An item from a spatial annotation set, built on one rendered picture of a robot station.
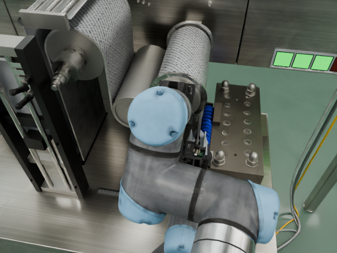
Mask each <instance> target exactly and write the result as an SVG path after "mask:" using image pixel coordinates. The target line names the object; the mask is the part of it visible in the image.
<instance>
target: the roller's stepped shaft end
mask: <svg viewBox="0 0 337 253"><path fill-rule="evenodd" d="M71 76H72V71H71V70H70V69H69V68H68V67H66V66H60V67H59V68H58V69H57V71H56V72H55V74H54V75H53V79H52V83H51V84H50V86H51V89H52V90H53V91H56V90H59V89H60V88H61V87H63V85H64V84H66V83H67V82H68V80H69V79H70V77H71Z"/></svg>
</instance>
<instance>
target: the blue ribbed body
mask: <svg viewBox="0 0 337 253"><path fill-rule="evenodd" d="M213 112H214V107H212V106H211V105H206V106H205V108H204V113H203V120H202V127H201V130H202V132H203V133H205V131H206V138H207V141H208V144H209V143H210V141H211V140H210V139H211V131H212V121H213V114H214V113H213Z"/></svg>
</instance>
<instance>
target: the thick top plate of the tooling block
mask: <svg viewBox="0 0 337 253"><path fill-rule="evenodd" d="M220 87H221V83H217V85H216V92H215V100H214V105H215V102H219V103H222V108H221V120H220V126H217V125H212V131H211V139H210V140H211V141H210V151H214V154H213V157H214V155H215V153H216V152H217V151H218V150H222V151H223V152H224V153H225V163H224V165H222V166H216V165H215V164H214V163H213V161H212V162H211V168H207V170H209V171H213V172H217V173H220V174H224V175H228V176H231V177H235V178H238V179H242V180H246V179H247V180H250V181H252V182H253V183H256V184H259V185H260V184H261V182H262V180H263V177H264V165H263V146H262V125H261V106H260V87H256V91H255V95H254V96H248V95H246V93H245V91H246V90H247V87H248V86H243V85H234V84H229V92H228V93H221V92H220V91H219V89H220ZM251 152H256V153H257V154H258V165H257V167H255V168H250V167H248V166H247V165H246V164H245V160H246V159H247V156H248V155H249V154H250V153H251Z"/></svg>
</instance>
